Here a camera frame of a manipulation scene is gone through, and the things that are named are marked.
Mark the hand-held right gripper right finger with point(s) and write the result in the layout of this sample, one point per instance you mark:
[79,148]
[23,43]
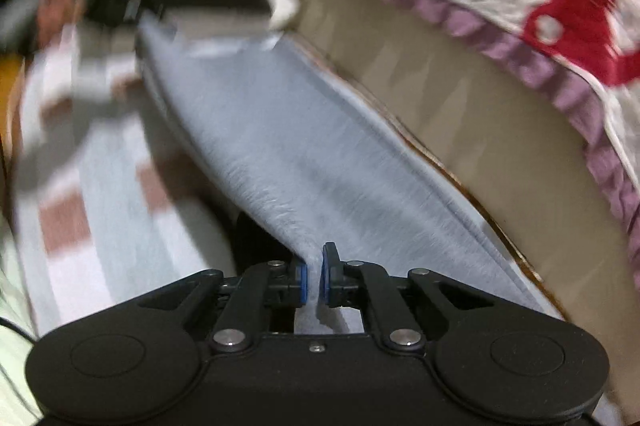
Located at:
[324,286]

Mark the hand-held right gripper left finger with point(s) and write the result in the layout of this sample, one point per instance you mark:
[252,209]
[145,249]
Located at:
[301,286]

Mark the grey-blue sweater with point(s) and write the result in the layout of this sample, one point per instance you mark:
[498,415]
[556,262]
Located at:
[300,146]

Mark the person's left hand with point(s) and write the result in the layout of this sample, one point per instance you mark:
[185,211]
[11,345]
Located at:
[55,6]

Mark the striped checkered rug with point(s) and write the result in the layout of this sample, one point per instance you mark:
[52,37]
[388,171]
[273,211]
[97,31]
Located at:
[110,216]

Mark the pale green cloth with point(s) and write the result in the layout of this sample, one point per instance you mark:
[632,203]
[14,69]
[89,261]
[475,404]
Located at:
[17,306]

